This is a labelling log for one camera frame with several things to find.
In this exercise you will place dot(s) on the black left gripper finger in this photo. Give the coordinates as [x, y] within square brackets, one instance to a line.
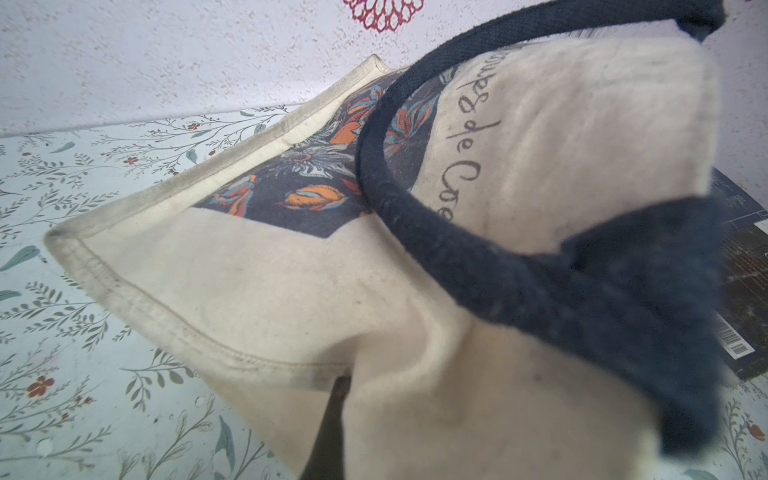
[326, 461]

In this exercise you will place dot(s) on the beige canvas tote bag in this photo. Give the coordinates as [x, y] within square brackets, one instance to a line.
[511, 248]

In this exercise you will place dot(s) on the black book with barcode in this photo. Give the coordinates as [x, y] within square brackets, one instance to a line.
[742, 317]

